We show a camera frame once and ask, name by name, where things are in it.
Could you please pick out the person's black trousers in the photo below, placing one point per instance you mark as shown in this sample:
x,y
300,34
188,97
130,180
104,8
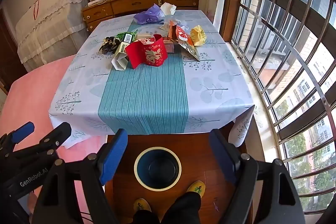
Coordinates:
x,y
181,208

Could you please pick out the red paper bag gold print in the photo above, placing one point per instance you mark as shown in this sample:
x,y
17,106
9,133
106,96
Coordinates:
x,y
149,53

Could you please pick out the metal window grille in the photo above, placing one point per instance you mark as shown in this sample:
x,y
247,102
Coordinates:
x,y
324,102

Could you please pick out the purple plastic bag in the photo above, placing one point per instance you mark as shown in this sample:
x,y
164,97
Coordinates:
x,y
148,15

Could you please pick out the leaf print teal striped tablecloth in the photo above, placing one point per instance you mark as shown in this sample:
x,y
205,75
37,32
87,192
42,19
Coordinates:
x,y
147,98

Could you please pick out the pink blanket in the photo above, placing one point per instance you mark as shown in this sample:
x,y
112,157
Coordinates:
x,y
31,98

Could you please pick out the beige cardboard box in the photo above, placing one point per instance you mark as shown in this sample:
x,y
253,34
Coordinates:
x,y
143,36

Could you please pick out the wooden dresser with drawers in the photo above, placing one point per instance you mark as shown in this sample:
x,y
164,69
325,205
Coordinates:
x,y
136,1

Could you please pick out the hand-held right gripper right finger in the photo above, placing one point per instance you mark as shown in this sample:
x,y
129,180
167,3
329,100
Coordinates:
x,y
223,158

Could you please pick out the small brown box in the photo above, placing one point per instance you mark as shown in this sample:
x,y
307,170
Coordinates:
x,y
169,47

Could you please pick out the white lace furniture cover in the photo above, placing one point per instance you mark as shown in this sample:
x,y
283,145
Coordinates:
x,y
52,19

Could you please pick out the dark wooden door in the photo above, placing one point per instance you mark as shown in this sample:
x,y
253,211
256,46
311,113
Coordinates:
x,y
8,56

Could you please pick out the yellow crumpled wrapper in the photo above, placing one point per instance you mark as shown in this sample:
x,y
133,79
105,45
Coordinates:
x,y
198,35

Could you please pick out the yellow slipper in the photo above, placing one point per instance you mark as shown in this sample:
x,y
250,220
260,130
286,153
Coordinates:
x,y
141,205
196,188

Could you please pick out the white paper bag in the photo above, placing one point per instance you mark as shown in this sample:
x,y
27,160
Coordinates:
x,y
168,8

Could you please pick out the orange snack packet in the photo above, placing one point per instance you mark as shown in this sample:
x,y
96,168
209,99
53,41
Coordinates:
x,y
181,35

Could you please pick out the blue round bin cream rim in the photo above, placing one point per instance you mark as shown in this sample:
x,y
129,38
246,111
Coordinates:
x,y
157,169

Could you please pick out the silver foil packet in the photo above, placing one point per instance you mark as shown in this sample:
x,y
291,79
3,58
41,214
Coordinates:
x,y
187,49

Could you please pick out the black crumpled wrapper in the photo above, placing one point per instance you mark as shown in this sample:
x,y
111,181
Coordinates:
x,y
109,44

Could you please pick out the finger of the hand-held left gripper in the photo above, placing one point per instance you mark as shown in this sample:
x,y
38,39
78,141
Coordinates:
x,y
61,132
23,132

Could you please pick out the green plastic wrapper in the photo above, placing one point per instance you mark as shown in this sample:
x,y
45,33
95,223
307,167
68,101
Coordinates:
x,y
119,35

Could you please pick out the green white carton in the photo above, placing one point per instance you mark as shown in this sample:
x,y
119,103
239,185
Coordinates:
x,y
122,50

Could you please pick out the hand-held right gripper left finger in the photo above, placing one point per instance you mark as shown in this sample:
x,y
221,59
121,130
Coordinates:
x,y
113,158

